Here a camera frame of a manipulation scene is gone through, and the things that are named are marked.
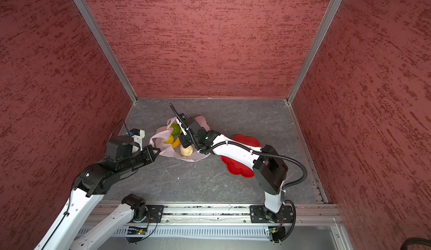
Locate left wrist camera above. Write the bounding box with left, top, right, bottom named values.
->
left=104, top=129, right=143, bottom=161

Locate black cable bottom right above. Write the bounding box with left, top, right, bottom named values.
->
left=400, top=237, right=431, bottom=250

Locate right black corrugated cable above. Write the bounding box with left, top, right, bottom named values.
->
left=169, top=103, right=309, bottom=242

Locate left aluminium corner post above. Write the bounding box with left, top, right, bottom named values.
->
left=73, top=0, right=139, bottom=104

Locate yellow fake banana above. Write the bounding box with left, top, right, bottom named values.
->
left=164, top=135, right=181, bottom=149

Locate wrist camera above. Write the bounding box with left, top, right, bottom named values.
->
left=104, top=129, right=143, bottom=161
left=177, top=113, right=187, bottom=125

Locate pink plastic bag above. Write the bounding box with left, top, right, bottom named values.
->
left=149, top=118, right=209, bottom=162

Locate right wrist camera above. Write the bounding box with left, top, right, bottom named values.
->
left=177, top=113, right=187, bottom=125

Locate right aluminium corner post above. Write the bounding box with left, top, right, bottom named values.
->
left=287, top=0, right=343, bottom=105

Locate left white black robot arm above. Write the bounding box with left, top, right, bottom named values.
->
left=36, top=135, right=161, bottom=250

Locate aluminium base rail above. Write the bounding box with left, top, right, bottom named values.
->
left=68, top=202, right=342, bottom=225

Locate beige fake fruit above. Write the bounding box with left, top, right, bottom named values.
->
left=180, top=145, right=194, bottom=157

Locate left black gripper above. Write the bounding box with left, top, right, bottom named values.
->
left=119, top=144, right=161, bottom=174

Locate white slotted cable duct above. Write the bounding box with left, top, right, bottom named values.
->
left=108, top=225, right=269, bottom=241

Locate green fake fruit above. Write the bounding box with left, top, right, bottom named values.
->
left=171, top=123, right=182, bottom=136

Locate aluminium corner post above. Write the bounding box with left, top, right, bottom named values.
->
left=73, top=0, right=139, bottom=104
left=287, top=0, right=343, bottom=105

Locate red flower-shaped bowl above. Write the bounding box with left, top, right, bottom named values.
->
left=221, top=135, right=262, bottom=178

